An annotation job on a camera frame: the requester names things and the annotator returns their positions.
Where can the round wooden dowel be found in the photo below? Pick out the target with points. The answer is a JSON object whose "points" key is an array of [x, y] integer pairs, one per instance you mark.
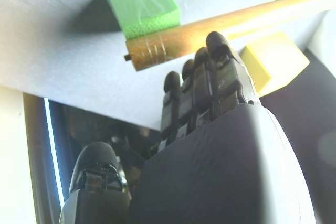
{"points": [[178, 37]]}

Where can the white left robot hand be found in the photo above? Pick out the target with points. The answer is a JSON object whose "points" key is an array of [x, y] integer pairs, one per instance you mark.
{"points": [[210, 169]]}

